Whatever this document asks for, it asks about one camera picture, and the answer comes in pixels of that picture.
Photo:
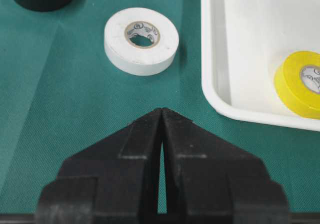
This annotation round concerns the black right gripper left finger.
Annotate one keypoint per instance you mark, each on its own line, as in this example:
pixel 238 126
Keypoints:
pixel 113 181

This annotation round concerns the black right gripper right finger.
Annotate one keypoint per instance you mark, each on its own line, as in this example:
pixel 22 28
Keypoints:
pixel 210 180

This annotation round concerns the white tape roll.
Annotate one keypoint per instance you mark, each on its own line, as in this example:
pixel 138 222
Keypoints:
pixel 140 41

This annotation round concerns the yellow tape roll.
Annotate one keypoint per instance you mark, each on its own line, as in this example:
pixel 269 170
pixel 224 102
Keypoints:
pixel 297 83

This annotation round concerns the white plastic tray case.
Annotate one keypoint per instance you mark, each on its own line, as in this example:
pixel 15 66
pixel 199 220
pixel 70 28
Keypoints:
pixel 243 44

